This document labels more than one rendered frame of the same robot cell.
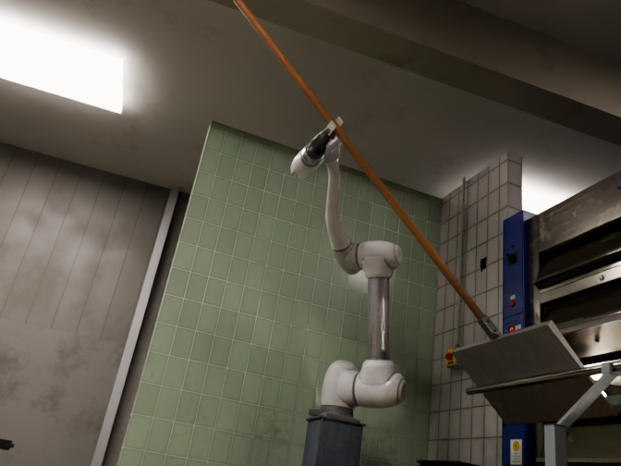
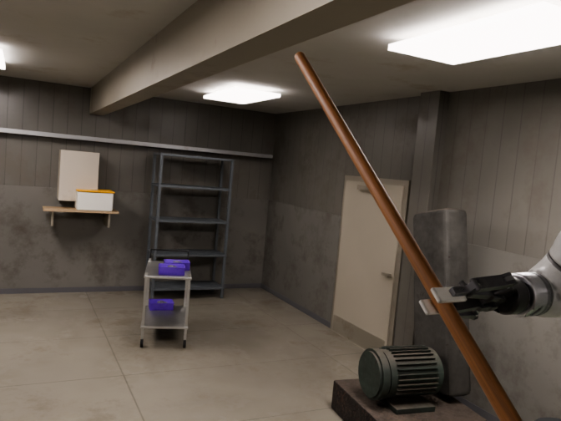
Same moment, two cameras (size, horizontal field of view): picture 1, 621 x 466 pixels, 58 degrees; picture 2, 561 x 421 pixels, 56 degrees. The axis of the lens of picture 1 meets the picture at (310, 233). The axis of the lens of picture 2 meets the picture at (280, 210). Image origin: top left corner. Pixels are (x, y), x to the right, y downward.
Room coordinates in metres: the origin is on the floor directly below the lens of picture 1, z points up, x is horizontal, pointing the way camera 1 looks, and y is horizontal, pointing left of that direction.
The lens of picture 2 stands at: (1.27, -0.88, 2.17)
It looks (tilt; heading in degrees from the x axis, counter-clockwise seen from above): 4 degrees down; 77
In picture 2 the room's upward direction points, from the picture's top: 5 degrees clockwise
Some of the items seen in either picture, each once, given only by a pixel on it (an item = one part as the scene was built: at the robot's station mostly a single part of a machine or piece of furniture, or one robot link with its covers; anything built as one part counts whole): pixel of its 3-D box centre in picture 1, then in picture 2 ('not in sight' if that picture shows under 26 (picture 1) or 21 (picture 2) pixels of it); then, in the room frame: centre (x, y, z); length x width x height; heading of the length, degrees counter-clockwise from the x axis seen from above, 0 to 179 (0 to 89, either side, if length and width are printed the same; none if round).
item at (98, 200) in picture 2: not in sight; (93, 200); (0.28, 7.32, 1.48); 0.52 x 0.43 x 0.29; 14
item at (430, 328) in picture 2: not in sight; (416, 318); (3.50, 3.24, 0.98); 1.13 x 1.12 x 1.96; 14
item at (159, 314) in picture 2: not in sight; (167, 295); (1.41, 5.67, 0.49); 1.09 x 0.61 x 0.98; 84
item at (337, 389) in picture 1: (342, 385); not in sight; (2.69, -0.26, 1.17); 0.18 x 0.16 x 0.22; 59
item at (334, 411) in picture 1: (332, 414); not in sight; (2.69, -0.23, 1.03); 0.22 x 0.18 x 0.06; 104
